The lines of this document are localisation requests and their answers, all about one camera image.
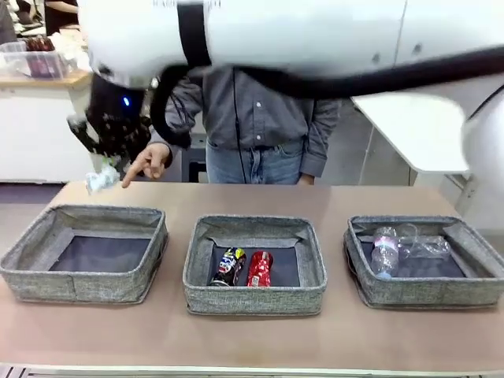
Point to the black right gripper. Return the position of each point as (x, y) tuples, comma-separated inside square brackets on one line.
[(114, 118)]

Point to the white paper ball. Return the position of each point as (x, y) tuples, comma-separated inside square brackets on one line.
[(100, 181)]

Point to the black Pepsi soda can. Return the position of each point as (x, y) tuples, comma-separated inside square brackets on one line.
[(230, 264)]

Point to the crushed red soda can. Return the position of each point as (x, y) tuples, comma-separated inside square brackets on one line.
[(260, 269)]

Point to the crushed clear plastic bottle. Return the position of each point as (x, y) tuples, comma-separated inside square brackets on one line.
[(385, 256)]

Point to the clear plastic cup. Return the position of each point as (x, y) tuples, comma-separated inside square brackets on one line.
[(429, 246)]

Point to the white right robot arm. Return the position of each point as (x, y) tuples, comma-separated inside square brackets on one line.
[(315, 31)]

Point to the person's right forearm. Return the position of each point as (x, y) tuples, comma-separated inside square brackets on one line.
[(183, 106)]

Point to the person's left forearm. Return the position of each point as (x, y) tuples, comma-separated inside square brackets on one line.
[(319, 149)]

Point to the person's right hand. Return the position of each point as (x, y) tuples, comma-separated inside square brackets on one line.
[(155, 159)]

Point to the person's left hand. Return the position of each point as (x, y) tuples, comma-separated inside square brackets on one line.
[(309, 180)]

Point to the wood-top workbench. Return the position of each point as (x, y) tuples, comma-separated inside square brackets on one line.
[(39, 118)]

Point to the clear plastic storage box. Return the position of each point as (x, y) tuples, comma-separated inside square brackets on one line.
[(35, 63)]

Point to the brown glass bottles pack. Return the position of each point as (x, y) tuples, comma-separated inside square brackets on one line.
[(39, 42)]

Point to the grey fabric basket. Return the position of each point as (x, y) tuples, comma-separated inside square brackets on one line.
[(98, 281), (425, 293), (252, 297)]

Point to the person in grey shirt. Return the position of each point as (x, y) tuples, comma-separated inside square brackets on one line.
[(267, 118)]

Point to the aluminium slotted frame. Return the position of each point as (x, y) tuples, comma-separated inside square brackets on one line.
[(252, 373)]

